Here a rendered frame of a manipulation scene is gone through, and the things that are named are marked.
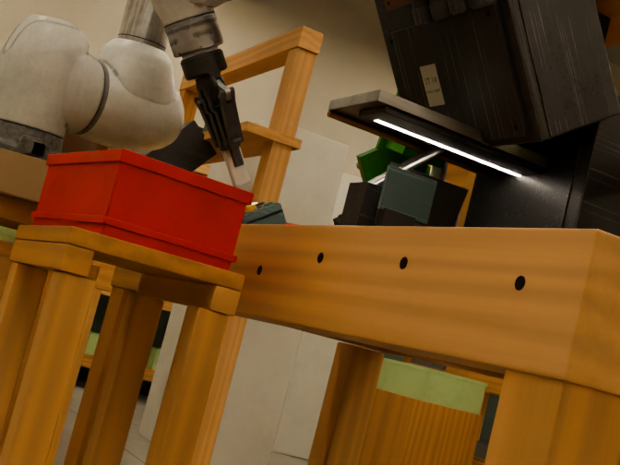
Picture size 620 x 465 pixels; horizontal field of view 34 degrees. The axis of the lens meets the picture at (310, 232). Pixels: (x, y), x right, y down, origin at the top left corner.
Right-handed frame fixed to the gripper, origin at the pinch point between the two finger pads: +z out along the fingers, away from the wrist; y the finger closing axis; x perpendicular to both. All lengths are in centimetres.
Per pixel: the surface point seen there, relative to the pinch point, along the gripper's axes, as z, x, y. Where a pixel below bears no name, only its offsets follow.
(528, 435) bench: 26, -16, 85
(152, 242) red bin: 3.3, -27.3, 27.9
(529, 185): 17, 39, 27
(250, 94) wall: 5, 328, -686
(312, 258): 13.2, -6.9, 32.4
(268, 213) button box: 9.3, 2.2, 2.2
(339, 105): -5.4, 13.1, 17.7
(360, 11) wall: -38, 465, -683
